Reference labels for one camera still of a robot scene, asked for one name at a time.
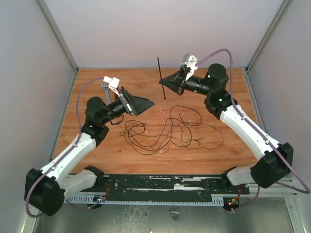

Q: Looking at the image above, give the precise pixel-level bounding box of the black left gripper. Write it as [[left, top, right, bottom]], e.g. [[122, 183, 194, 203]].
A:
[[101, 89, 155, 124]]

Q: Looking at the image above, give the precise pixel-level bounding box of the long black wire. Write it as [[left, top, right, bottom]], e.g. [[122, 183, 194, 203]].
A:
[[120, 118, 195, 156], [127, 105, 204, 149]]

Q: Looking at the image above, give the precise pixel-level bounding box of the black zip tie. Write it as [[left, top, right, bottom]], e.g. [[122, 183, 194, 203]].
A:
[[157, 57, 167, 100]]

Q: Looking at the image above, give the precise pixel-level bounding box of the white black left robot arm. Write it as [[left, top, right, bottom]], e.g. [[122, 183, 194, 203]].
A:
[[24, 89, 154, 217]]

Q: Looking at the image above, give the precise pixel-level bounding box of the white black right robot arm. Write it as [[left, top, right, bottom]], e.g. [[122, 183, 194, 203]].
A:
[[159, 64, 294, 193]]

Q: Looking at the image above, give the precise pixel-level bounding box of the silver adjustable wrench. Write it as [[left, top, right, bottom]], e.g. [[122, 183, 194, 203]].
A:
[[101, 82, 111, 104]]

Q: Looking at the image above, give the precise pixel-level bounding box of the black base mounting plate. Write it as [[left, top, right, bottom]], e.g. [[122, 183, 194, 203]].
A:
[[82, 174, 250, 198]]

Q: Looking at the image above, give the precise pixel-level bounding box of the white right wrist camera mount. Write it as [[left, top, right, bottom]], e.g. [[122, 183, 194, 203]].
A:
[[180, 53, 198, 81]]

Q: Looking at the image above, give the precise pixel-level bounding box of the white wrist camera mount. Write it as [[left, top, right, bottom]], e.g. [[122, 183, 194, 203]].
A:
[[180, 53, 198, 81], [103, 76, 120, 97]]

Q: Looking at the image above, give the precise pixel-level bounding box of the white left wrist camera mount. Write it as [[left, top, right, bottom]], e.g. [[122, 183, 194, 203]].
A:
[[103, 76, 120, 97]]

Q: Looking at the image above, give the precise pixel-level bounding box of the grey slotted cable duct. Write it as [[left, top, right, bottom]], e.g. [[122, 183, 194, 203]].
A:
[[68, 192, 224, 206]]

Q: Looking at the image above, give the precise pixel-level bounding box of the aluminium frame rail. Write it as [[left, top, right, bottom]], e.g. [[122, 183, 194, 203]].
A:
[[242, 0, 298, 197]]

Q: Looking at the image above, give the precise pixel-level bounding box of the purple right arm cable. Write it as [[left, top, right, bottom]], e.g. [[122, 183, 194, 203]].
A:
[[196, 48, 311, 214]]

